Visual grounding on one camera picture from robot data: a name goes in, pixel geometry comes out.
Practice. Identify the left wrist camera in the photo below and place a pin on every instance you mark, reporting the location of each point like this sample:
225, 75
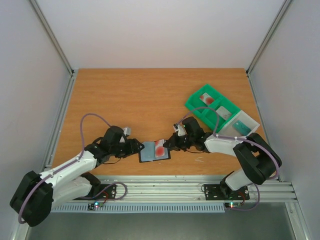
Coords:
126, 131

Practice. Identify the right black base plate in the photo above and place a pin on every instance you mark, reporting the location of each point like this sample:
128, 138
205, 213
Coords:
212, 192

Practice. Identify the white card orange circles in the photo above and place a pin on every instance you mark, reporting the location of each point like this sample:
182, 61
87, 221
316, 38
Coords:
159, 148

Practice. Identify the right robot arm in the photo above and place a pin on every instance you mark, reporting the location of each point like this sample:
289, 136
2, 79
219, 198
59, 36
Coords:
258, 161

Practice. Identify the right aluminium frame post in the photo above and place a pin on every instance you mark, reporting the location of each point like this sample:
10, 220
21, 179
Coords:
269, 35

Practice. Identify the black leather card holder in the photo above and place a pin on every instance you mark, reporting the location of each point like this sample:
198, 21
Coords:
148, 153

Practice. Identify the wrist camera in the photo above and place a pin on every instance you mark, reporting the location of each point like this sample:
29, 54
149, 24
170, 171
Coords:
126, 131
179, 130

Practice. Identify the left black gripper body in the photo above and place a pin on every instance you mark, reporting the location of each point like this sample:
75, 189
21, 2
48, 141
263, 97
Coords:
124, 152

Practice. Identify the white card in tray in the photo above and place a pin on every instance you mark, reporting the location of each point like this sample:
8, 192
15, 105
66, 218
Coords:
224, 113

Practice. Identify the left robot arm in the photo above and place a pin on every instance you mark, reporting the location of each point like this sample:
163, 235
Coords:
38, 193

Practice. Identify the left aluminium frame post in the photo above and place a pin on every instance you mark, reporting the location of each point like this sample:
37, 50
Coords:
47, 28

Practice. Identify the white card with red dot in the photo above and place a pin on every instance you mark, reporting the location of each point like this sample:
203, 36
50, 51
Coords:
206, 99

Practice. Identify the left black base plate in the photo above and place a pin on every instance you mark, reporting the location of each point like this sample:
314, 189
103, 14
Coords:
100, 192

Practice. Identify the green plastic compartment tray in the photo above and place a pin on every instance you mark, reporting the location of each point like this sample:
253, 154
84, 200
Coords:
206, 115

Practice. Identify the teal card in bin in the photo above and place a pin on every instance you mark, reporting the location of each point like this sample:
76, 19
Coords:
240, 127

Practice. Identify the aluminium front rail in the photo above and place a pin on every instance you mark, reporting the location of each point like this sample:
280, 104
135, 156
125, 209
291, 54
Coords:
188, 188

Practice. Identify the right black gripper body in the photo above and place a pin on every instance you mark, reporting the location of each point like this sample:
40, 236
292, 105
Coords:
176, 142

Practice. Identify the grey slotted cable duct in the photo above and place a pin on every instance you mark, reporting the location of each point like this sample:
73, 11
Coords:
135, 208

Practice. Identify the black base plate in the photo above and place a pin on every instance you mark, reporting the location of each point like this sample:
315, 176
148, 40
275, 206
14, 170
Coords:
212, 192
100, 192

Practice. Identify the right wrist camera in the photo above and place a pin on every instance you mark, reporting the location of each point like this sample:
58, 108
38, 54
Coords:
179, 130

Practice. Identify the white plastic bin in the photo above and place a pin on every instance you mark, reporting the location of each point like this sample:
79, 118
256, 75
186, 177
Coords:
228, 130

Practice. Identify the aluminium frame post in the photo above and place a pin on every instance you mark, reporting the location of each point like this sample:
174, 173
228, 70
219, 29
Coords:
269, 35
47, 28

